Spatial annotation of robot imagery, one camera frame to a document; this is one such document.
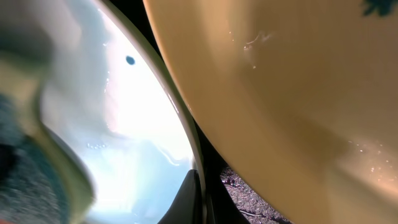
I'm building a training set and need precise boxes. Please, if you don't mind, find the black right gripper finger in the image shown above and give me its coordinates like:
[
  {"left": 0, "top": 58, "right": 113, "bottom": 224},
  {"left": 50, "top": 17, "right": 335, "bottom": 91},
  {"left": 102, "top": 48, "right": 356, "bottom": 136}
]
[{"left": 158, "top": 169, "right": 202, "bottom": 224}]

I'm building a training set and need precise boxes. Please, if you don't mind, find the light blue plate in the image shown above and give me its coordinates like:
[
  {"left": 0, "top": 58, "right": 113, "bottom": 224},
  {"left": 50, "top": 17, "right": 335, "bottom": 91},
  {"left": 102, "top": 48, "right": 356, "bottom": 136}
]
[{"left": 35, "top": 0, "right": 202, "bottom": 224}]

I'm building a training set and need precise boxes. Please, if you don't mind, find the green yellow sponge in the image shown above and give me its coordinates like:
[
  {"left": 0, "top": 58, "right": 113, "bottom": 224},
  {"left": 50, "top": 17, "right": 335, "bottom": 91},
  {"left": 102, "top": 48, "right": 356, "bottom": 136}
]
[{"left": 1, "top": 26, "right": 93, "bottom": 223}]

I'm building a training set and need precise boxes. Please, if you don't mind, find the yellow plate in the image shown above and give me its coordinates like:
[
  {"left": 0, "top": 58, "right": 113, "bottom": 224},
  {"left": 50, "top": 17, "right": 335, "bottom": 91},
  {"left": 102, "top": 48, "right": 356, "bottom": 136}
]
[{"left": 144, "top": 0, "right": 397, "bottom": 223}]

